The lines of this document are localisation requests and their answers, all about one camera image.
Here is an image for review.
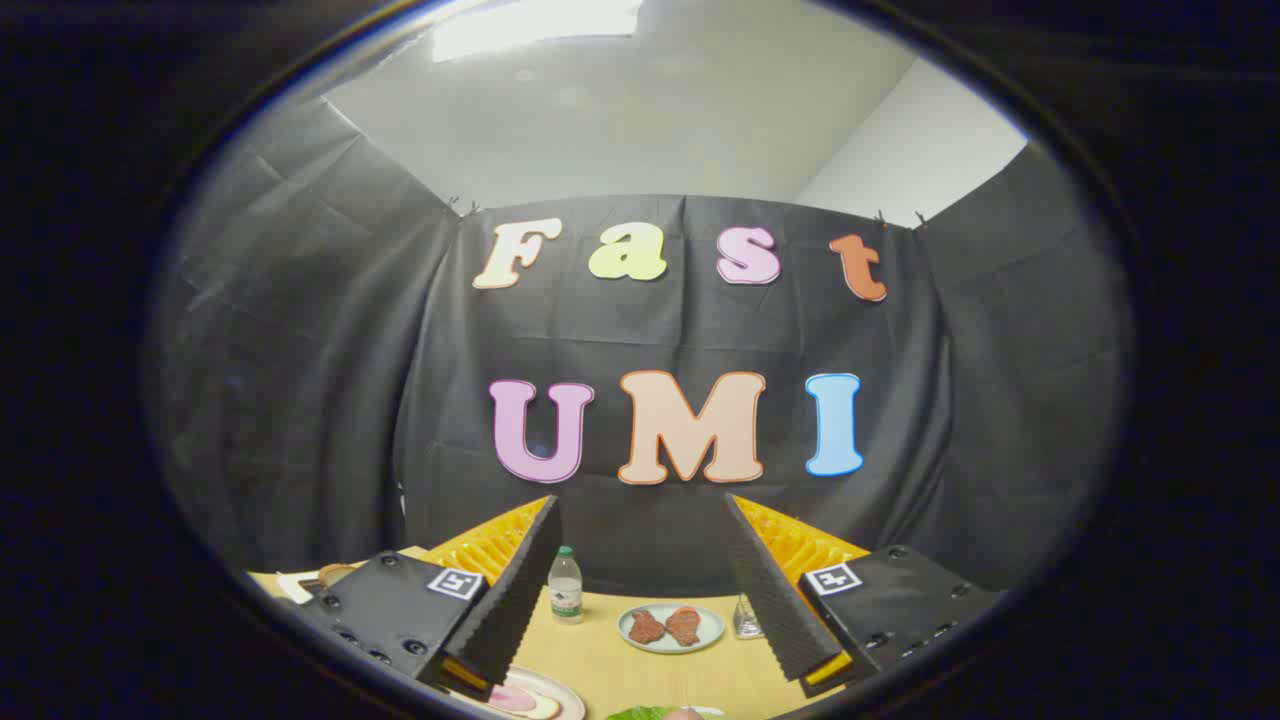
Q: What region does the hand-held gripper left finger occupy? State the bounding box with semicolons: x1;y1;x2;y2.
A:
300;495;563;701

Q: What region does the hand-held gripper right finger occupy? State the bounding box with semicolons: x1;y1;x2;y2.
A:
723;493;1004;699

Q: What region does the light blue plate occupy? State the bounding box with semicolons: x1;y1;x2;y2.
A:
617;603;726;655

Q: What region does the white plate with brown rim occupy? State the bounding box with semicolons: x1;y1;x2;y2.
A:
445;665;587;720

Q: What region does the pink ham slice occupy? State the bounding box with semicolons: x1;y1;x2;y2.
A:
487;685;561;720

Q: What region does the clear plastic water bottle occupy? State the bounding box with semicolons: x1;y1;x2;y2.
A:
548;546;584;625

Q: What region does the black backdrop cloth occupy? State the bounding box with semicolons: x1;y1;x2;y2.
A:
150;95;1136;601

